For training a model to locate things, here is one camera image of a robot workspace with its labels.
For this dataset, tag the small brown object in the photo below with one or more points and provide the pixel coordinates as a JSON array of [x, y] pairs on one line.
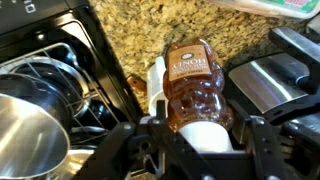
[[136, 84]]

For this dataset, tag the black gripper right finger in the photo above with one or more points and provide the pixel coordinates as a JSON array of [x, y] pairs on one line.
[[263, 150]]

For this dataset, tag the bear-shaped honey bottle white cap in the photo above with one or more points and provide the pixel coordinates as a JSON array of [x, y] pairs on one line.
[[193, 90]]

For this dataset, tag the large stainless steel pot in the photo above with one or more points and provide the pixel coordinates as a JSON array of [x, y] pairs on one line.
[[30, 140]]

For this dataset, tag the black kitchen stove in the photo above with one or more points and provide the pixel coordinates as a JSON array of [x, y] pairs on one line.
[[110, 83]]

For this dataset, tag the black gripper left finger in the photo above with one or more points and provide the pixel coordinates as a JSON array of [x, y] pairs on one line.
[[126, 150]]

